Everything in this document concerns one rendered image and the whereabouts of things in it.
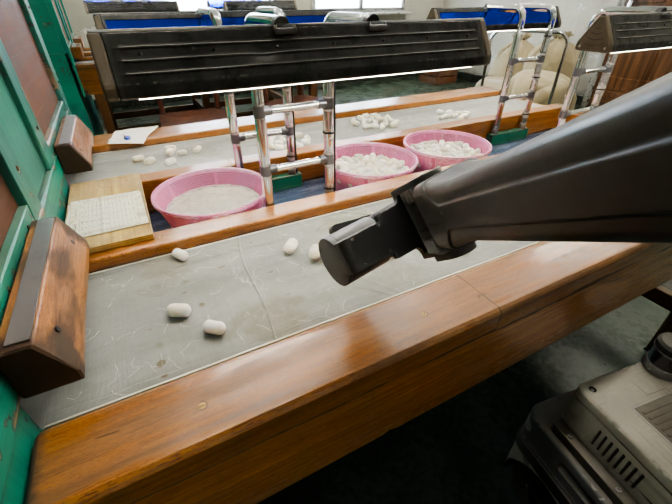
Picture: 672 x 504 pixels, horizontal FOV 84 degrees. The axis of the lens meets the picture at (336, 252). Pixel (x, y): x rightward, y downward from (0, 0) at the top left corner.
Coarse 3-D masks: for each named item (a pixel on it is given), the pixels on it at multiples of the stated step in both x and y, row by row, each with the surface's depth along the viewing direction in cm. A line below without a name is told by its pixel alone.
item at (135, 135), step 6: (156, 126) 129; (114, 132) 124; (120, 132) 124; (126, 132) 124; (132, 132) 124; (138, 132) 124; (144, 132) 124; (150, 132) 124; (114, 138) 119; (120, 138) 119; (126, 138) 117; (132, 138) 119; (138, 138) 119; (144, 138) 119
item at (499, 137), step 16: (512, 48) 124; (544, 48) 129; (512, 64) 126; (512, 96) 134; (528, 96) 138; (496, 112) 136; (528, 112) 142; (496, 128) 138; (528, 128) 146; (496, 144) 142
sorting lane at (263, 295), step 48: (240, 240) 74; (480, 240) 74; (96, 288) 62; (144, 288) 62; (192, 288) 62; (240, 288) 62; (288, 288) 62; (336, 288) 62; (384, 288) 62; (96, 336) 54; (144, 336) 54; (192, 336) 54; (240, 336) 54; (288, 336) 53; (96, 384) 47; (144, 384) 47
